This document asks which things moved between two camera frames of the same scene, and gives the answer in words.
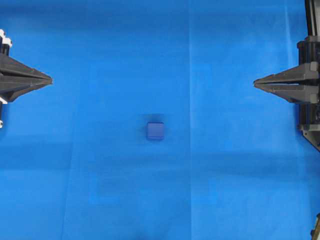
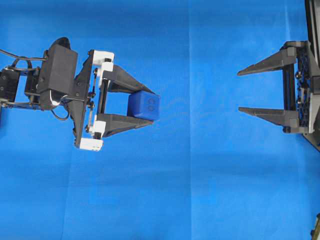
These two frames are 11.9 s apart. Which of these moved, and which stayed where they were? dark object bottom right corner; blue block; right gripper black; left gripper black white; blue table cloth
Moved: blue block; left gripper black white; right gripper black
Stayed: blue table cloth; dark object bottom right corner
